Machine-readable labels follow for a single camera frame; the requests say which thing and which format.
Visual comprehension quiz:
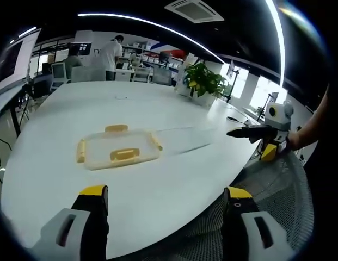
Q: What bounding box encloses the grey mesh office chair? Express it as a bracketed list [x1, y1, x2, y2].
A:
[146, 151, 314, 261]

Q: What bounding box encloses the green potted plant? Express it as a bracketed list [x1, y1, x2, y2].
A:
[183, 63, 230, 100]

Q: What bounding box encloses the dark cable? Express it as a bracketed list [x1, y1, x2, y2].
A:
[226, 116, 253, 126]

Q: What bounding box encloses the white office chair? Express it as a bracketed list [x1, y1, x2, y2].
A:
[50, 62, 69, 94]

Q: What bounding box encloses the black monitor stand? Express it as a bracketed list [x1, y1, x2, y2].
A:
[227, 59, 242, 103]

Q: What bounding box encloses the black side desk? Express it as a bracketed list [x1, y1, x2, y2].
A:
[0, 80, 31, 153]

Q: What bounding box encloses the long ceiling light strip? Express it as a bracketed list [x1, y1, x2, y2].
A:
[77, 12, 224, 62]
[265, 0, 285, 88]

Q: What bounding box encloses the white plant pot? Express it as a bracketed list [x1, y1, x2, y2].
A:
[175, 78, 216, 106]

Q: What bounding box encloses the clear container lid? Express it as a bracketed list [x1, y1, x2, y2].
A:
[76, 123, 163, 171]

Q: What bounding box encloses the computer monitor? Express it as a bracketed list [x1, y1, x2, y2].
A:
[75, 42, 93, 57]

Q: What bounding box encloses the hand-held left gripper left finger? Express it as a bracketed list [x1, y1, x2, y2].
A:
[29, 184, 109, 261]

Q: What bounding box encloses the ceiling air vent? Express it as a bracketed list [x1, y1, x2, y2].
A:
[164, 0, 225, 23]

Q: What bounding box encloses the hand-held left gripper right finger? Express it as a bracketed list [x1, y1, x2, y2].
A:
[222, 186, 298, 261]

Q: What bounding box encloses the large dark wall screen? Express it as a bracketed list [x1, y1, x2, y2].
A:
[0, 27, 41, 88]

